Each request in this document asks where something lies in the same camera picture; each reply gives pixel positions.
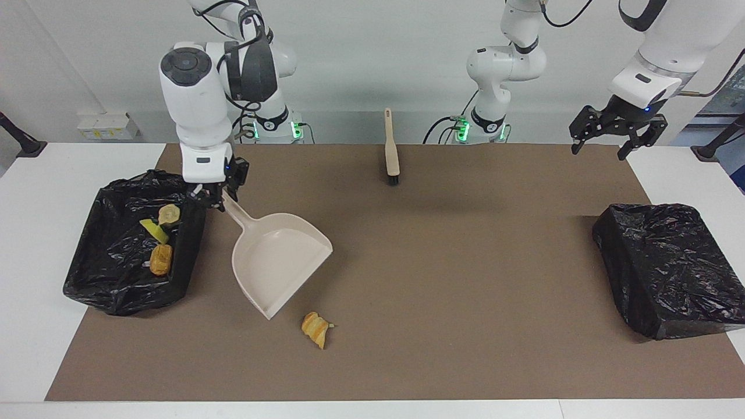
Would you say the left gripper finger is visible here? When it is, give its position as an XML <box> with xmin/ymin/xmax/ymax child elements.
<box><xmin>569</xmin><ymin>106</ymin><xmax>611</xmax><ymax>155</ymax></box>
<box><xmin>617</xmin><ymin>115</ymin><xmax>668</xmax><ymax>161</ymax></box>

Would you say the notched yellow sponge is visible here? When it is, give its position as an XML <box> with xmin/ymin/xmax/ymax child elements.
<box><xmin>140</xmin><ymin>219</ymin><xmax>171</xmax><ymax>245</ymax></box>

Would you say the oval brown bread roll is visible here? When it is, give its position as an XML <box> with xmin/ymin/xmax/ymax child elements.
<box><xmin>150</xmin><ymin>244</ymin><xmax>174</xmax><ymax>276</ymax></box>

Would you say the beige plastic dustpan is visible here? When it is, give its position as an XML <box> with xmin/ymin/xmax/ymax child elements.
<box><xmin>222</xmin><ymin>197</ymin><xmax>334</xmax><ymax>321</ymax></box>

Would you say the beige hand brush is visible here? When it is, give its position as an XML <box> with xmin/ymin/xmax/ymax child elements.
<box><xmin>384</xmin><ymin>108</ymin><xmax>401</xmax><ymax>186</ymax></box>

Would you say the striped torn croissant piece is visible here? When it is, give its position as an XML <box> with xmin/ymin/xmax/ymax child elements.
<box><xmin>301</xmin><ymin>311</ymin><xmax>336</xmax><ymax>350</ymax></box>

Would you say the black bag lined bin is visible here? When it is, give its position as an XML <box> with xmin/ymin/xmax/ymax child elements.
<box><xmin>592</xmin><ymin>203</ymin><xmax>745</xmax><ymax>341</ymax></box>
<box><xmin>63</xmin><ymin>169</ymin><xmax>207</xmax><ymax>317</ymax></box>

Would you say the black stand leg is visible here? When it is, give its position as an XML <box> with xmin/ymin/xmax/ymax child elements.
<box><xmin>691</xmin><ymin>113</ymin><xmax>745</xmax><ymax>162</ymax></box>
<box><xmin>0</xmin><ymin>112</ymin><xmax>48</xmax><ymax>158</ymax></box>

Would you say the brown table mat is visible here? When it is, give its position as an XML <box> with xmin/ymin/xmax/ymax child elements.
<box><xmin>45</xmin><ymin>144</ymin><xmax>745</xmax><ymax>402</ymax></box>

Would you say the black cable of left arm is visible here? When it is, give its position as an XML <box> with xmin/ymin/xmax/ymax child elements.
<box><xmin>538</xmin><ymin>0</ymin><xmax>745</xmax><ymax>97</ymax></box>

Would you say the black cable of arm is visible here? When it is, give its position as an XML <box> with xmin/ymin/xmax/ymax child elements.
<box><xmin>538</xmin><ymin>0</ymin><xmax>745</xmax><ymax>97</ymax></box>
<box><xmin>192</xmin><ymin>0</ymin><xmax>274</xmax><ymax>143</ymax></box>

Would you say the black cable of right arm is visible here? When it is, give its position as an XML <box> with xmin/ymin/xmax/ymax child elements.
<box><xmin>192</xmin><ymin>0</ymin><xmax>274</xmax><ymax>143</ymax></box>

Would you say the white wall socket box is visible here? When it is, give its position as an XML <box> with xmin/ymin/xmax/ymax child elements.
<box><xmin>77</xmin><ymin>113</ymin><xmax>140</xmax><ymax>140</ymax></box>

